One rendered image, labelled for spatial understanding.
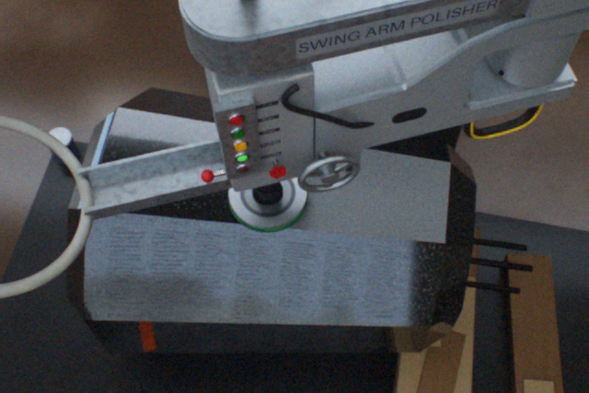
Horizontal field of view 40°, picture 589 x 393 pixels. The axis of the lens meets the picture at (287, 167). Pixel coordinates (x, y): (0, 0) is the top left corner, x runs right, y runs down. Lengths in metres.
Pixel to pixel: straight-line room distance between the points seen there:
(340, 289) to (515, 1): 1.00
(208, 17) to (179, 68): 2.09
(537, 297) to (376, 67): 1.49
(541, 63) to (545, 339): 1.34
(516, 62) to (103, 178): 1.03
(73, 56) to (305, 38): 2.32
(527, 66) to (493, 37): 0.22
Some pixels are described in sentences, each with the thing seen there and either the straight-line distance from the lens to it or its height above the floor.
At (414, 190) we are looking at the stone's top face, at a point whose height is 0.85.
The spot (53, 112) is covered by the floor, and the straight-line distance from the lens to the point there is 3.56.
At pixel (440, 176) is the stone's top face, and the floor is 0.85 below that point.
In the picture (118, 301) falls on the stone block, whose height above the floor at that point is 0.65.
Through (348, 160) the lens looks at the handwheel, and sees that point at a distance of 1.80.
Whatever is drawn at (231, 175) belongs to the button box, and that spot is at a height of 1.27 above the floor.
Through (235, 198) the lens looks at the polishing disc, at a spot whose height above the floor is 0.90.
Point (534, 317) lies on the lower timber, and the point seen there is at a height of 0.09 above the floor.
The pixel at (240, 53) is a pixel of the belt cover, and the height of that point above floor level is 1.67.
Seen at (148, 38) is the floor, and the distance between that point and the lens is 3.69.
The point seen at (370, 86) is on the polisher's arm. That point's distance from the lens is 1.74.
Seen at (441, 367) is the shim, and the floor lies 0.21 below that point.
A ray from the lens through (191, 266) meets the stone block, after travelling 2.28.
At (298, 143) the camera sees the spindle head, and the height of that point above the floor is 1.31.
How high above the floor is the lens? 2.84
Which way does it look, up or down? 61 degrees down
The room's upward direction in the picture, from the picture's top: 3 degrees counter-clockwise
